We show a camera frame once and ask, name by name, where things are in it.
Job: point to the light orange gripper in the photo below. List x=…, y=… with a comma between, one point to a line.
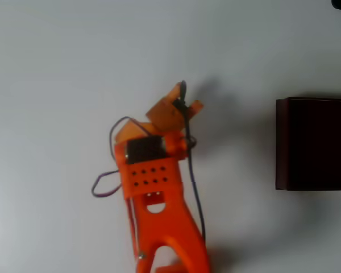
x=162, y=110

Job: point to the dark brown box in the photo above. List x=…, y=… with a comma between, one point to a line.
x=315, y=145

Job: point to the orange forked mount bracket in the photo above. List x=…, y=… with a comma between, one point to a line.
x=197, y=107

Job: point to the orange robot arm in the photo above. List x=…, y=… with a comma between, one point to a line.
x=170, y=221

